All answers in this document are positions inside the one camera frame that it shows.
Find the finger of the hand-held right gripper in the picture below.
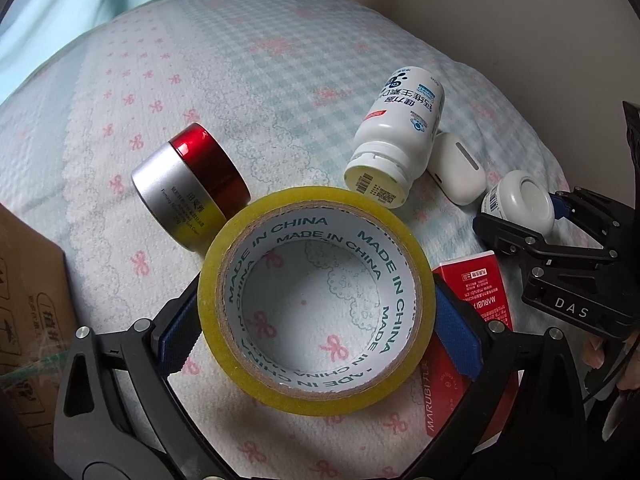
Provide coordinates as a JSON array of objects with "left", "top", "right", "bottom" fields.
[
  {"left": 547, "top": 186, "right": 627, "bottom": 242},
  {"left": 472, "top": 212, "right": 620, "bottom": 265}
]

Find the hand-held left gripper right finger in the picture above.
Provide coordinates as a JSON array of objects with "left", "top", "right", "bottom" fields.
[{"left": 425, "top": 274, "right": 585, "bottom": 480}]

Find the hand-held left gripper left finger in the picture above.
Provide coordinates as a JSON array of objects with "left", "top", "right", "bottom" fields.
[{"left": 52, "top": 272, "right": 213, "bottom": 480}]

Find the small white bottle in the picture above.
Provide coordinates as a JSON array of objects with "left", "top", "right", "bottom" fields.
[{"left": 481, "top": 170, "right": 556, "bottom": 237}]

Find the yellow packing tape roll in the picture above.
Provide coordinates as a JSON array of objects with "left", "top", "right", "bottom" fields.
[{"left": 197, "top": 187, "right": 439, "bottom": 417}]

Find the person's right hand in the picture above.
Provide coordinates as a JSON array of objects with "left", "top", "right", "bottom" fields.
[{"left": 582, "top": 332, "right": 640, "bottom": 392}]

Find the red carton box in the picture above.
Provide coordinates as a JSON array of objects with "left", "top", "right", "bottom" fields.
[{"left": 424, "top": 252, "right": 516, "bottom": 453}]

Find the white earbuds case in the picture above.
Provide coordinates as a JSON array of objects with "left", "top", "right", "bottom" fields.
[{"left": 426, "top": 131, "right": 487, "bottom": 206}]

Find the brown cardboard box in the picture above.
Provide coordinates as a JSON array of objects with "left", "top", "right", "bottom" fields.
[{"left": 0, "top": 203, "right": 81, "bottom": 436}]

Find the red and silver cream jar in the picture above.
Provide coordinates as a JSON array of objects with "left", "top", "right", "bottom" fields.
[{"left": 131, "top": 122, "right": 252, "bottom": 252}]

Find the white pill bottle blue print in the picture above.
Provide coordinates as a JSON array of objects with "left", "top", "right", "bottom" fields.
[{"left": 343, "top": 66, "right": 446, "bottom": 210}]

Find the checked bow-print blanket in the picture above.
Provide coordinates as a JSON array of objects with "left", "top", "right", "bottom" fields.
[{"left": 0, "top": 0, "right": 576, "bottom": 480}]

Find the green plastic strap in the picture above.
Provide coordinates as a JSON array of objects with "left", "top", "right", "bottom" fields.
[{"left": 0, "top": 352, "right": 67, "bottom": 382}]

